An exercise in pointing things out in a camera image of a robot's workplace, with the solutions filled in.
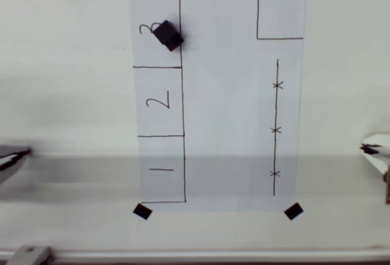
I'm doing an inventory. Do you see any black cube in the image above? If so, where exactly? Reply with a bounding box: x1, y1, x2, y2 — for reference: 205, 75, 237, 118
151, 19, 185, 53

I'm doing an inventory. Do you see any grey metal bracket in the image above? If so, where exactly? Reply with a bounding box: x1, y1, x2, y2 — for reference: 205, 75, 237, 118
8, 245, 53, 265

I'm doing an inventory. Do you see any grey metal edge rail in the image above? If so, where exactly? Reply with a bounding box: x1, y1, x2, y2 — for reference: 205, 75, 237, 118
0, 247, 390, 265

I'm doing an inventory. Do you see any black tape piece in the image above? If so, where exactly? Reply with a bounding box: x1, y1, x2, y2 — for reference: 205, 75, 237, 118
283, 202, 305, 221
132, 203, 154, 221

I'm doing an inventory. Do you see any black camera circuit board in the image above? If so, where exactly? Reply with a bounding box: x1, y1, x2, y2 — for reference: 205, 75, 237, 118
383, 168, 390, 205

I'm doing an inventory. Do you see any white paper sheet with markings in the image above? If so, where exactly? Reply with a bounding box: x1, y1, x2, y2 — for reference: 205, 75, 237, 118
127, 0, 307, 213

